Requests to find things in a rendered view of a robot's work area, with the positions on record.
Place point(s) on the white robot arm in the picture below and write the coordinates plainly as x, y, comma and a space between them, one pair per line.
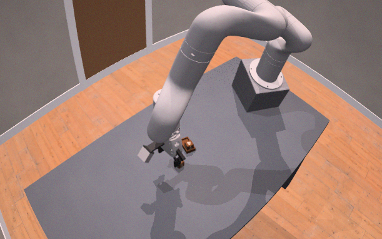
209, 28

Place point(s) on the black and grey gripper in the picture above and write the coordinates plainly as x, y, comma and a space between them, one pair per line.
173, 146

